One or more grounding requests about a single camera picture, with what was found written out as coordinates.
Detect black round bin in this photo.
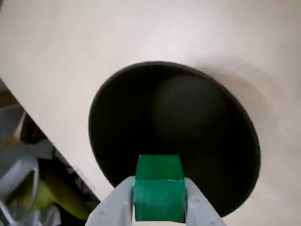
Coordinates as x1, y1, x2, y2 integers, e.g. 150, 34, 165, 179
88, 60, 262, 218

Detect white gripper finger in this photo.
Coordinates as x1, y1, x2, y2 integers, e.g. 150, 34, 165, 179
86, 176, 136, 226
184, 177, 228, 226

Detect grey curved plastic part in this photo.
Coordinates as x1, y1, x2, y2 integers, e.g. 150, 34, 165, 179
0, 156, 40, 202

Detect yellow-green object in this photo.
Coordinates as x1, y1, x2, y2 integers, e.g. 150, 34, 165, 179
22, 168, 96, 220

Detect green cube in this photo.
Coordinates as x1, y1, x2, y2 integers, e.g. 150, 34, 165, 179
134, 154, 187, 223

